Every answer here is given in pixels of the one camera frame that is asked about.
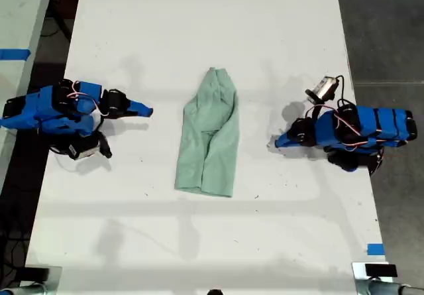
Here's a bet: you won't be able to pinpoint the long blue tape strip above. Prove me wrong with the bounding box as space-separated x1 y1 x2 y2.
0 48 32 61

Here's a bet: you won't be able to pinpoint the white side table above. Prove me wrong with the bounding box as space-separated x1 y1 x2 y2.
0 0 56 190

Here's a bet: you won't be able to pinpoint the short blue tape strip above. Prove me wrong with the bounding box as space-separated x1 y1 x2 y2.
366 242 386 257

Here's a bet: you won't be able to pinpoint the metal table clamp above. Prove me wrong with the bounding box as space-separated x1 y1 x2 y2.
18 265 63 295
351 261 399 295

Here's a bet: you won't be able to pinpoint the small black box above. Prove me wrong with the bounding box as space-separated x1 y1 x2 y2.
364 264 398 278

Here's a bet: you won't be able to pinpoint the camera black stalk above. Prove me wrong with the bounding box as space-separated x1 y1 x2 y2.
306 101 325 120
97 132 113 159

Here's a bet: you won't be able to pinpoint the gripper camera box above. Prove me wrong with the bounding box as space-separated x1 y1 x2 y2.
304 76 341 103
67 138 101 162

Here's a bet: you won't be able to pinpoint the camera black cable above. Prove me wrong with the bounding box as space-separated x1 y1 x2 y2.
48 143 72 157
333 74 346 104

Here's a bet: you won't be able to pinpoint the black floor cables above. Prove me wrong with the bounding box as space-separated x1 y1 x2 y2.
0 205 32 278

